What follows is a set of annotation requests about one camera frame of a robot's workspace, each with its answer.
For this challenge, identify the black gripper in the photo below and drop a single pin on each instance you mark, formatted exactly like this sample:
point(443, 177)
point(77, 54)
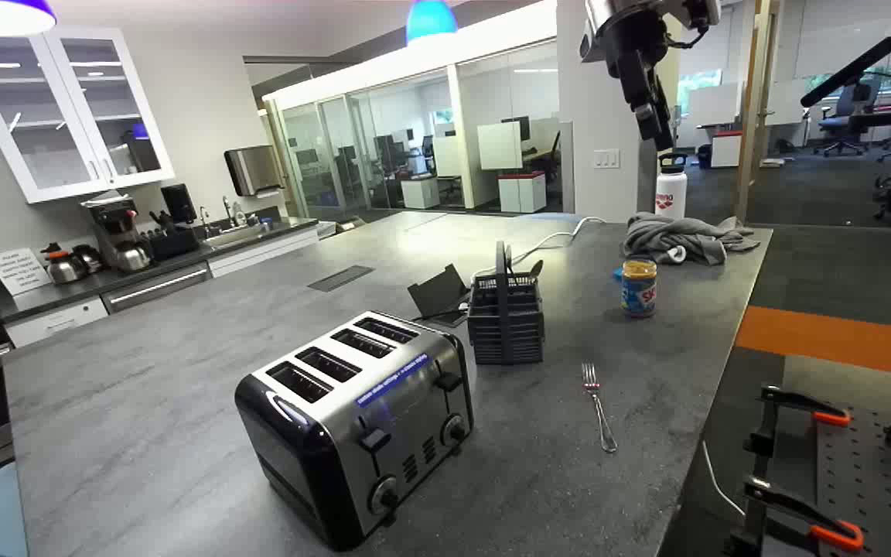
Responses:
point(634, 56)

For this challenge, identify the stainless four-slot toaster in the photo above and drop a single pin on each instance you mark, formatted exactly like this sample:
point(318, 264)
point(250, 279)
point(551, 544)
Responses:
point(364, 411)

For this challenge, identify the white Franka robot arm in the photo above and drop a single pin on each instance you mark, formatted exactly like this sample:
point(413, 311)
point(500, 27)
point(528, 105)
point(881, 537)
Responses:
point(674, 11)

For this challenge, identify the white canister red label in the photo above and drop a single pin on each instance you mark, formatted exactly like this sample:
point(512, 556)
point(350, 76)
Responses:
point(674, 196)

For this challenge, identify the crumpled gray cloth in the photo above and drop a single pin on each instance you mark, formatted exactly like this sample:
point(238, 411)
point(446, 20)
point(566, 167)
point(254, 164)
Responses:
point(694, 241)

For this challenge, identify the small blue yellow cup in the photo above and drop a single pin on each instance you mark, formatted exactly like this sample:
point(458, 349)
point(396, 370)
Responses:
point(638, 294)

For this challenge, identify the black cutlery caddy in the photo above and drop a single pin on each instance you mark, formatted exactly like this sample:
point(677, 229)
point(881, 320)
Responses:
point(509, 326)

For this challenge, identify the blue pendant lamp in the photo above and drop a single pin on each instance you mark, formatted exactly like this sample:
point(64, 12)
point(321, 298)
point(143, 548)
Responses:
point(431, 20)

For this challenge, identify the silver metal fork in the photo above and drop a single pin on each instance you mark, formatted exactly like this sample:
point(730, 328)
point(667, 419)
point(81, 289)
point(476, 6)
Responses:
point(591, 379)

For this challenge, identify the small black angled stand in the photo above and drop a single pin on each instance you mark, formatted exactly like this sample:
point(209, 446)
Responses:
point(437, 294)

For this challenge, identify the dark countertop vent grille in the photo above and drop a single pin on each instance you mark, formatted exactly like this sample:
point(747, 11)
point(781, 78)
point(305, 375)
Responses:
point(342, 279)

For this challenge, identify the stainless paper towel dispenser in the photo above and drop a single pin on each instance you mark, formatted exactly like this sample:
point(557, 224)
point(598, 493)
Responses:
point(251, 170)

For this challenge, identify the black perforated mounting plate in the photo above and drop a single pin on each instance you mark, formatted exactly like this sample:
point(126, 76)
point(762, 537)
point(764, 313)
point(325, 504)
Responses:
point(859, 484)

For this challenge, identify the black coffee maker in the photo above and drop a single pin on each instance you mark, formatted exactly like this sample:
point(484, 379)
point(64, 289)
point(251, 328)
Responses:
point(116, 234)

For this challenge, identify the white dishwasher panel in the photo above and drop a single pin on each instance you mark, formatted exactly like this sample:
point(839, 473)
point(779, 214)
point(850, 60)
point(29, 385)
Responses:
point(53, 322)

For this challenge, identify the white paper sign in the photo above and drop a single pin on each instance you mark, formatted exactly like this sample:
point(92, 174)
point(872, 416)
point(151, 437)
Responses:
point(19, 271)

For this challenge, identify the white pendant lamp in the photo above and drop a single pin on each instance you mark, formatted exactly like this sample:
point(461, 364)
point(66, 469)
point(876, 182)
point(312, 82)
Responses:
point(1, 12)

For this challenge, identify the white wall switch plate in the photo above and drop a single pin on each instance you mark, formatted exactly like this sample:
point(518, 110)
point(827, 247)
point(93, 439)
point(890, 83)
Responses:
point(607, 158)

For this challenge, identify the wooden post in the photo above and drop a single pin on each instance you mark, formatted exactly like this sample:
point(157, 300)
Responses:
point(753, 125)

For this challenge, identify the white glass-door wall cabinet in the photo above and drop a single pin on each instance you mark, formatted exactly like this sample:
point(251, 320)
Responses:
point(53, 111)

